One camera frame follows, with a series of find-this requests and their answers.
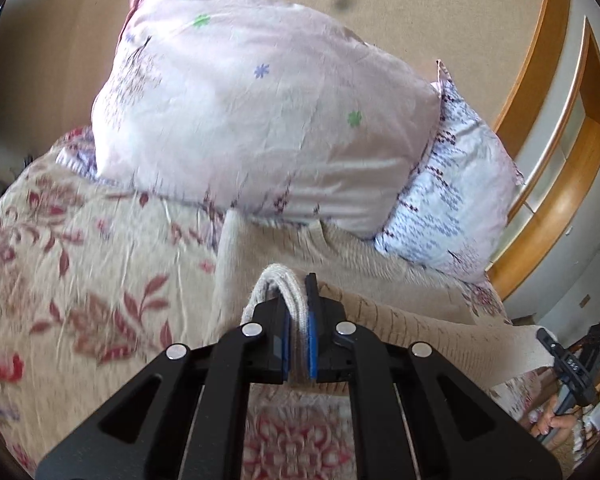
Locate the beige knitted sweater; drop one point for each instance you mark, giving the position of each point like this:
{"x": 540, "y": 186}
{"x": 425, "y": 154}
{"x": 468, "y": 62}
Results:
{"x": 380, "y": 270}

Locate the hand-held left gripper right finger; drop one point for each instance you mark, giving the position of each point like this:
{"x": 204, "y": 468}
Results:
{"x": 312, "y": 352}

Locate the beige floral bed sheet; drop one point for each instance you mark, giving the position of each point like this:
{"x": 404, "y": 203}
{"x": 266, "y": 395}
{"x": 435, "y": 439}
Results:
{"x": 80, "y": 270}

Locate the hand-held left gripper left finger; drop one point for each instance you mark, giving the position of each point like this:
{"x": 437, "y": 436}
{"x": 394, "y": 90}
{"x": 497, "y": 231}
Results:
{"x": 282, "y": 347}

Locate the person's right hand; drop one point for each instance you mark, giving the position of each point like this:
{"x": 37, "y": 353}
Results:
{"x": 555, "y": 422}

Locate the white pillow with blue print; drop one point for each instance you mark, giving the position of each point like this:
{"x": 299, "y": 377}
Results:
{"x": 455, "y": 200}

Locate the pink flower print pillow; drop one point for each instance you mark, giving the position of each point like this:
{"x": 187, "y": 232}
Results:
{"x": 255, "y": 110}

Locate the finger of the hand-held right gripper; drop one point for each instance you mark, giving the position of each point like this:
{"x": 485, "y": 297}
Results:
{"x": 547, "y": 340}

